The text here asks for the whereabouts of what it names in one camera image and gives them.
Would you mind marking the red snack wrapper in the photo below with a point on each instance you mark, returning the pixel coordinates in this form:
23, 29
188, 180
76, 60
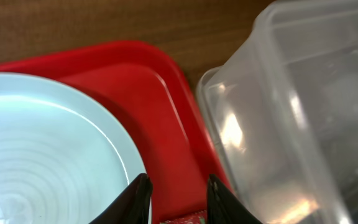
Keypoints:
188, 219

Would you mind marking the light blue plate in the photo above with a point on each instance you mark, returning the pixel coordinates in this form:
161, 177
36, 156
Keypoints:
64, 158

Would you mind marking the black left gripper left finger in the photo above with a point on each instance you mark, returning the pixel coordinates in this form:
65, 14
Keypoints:
132, 206

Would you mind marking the red plastic tray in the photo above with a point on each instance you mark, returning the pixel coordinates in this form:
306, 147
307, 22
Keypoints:
148, 93

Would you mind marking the clear plastic bin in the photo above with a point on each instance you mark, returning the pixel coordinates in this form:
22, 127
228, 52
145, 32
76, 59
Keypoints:
283, 113

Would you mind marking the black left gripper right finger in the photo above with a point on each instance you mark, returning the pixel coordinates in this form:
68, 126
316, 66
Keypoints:
223, 207

